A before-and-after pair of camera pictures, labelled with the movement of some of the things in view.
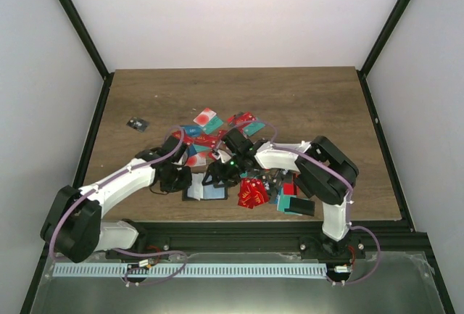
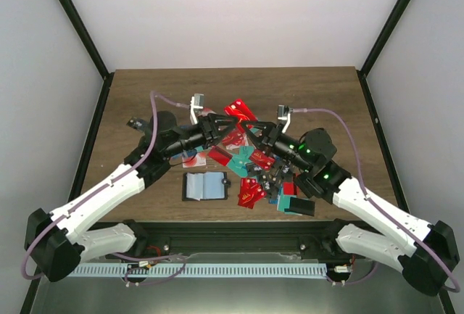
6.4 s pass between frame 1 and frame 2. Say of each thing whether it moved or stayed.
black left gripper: moved
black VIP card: stayed
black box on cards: stayed
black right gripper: moved
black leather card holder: stayed
